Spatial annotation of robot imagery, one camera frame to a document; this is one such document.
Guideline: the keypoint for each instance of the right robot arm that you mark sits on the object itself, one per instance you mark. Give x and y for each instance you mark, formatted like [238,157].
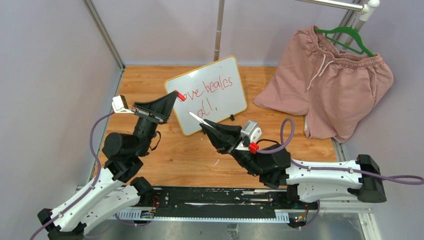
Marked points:
[305,181]

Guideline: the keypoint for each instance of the yellow framed whiteboard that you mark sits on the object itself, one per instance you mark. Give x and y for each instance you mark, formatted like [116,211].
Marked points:
[213,92]

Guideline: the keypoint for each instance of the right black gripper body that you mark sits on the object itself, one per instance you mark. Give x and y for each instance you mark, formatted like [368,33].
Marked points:
[242,155]

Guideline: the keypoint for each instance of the red white marker pen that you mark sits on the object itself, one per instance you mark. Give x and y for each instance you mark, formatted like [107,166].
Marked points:
[199,119]

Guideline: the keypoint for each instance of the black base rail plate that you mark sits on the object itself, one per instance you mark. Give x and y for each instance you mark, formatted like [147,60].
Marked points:
[221,205]

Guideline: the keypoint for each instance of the red marker cap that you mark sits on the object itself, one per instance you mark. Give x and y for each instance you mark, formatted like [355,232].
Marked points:
[180,96]

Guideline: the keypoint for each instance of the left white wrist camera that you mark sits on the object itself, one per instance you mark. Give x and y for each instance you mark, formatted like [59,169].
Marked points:
[120,106]

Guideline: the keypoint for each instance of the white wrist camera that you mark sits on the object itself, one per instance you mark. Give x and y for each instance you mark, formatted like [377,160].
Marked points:
[120,106]
[250,133]

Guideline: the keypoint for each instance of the white metal clothes rack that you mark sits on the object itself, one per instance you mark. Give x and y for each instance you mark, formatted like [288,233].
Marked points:
[257,31]

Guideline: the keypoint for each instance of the pink shorts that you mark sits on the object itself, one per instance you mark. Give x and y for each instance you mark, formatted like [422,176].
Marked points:
[333,91]

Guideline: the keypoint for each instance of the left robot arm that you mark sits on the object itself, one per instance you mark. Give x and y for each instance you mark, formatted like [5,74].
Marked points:
[115,185]

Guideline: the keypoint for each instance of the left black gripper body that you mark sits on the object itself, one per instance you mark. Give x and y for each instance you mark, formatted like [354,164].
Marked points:
[147,113]

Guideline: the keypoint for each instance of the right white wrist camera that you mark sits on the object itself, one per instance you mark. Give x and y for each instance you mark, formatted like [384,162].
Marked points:
[250,133]

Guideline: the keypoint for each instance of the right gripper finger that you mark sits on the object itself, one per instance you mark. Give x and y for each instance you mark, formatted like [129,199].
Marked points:
[220,141]
[233,130]

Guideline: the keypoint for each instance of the grey aluminium corner post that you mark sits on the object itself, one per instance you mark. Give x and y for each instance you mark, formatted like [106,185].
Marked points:
[97,20]

